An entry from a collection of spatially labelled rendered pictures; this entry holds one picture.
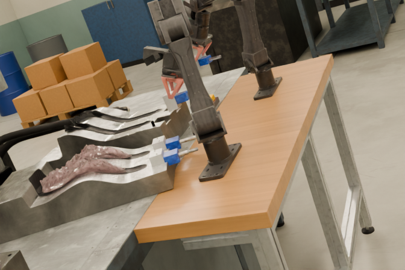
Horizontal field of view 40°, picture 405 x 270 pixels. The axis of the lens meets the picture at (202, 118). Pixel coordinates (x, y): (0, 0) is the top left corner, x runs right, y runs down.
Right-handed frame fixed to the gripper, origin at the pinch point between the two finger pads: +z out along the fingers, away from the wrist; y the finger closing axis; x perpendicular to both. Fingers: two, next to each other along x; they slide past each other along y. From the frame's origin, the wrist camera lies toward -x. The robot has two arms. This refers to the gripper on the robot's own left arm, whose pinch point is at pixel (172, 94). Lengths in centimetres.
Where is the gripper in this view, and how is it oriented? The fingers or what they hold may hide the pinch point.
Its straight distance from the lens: 179.4
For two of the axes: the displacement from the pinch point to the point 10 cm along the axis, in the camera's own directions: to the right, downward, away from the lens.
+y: -1.9, 2.6, -9.5
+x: 9.8, 1.6, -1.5
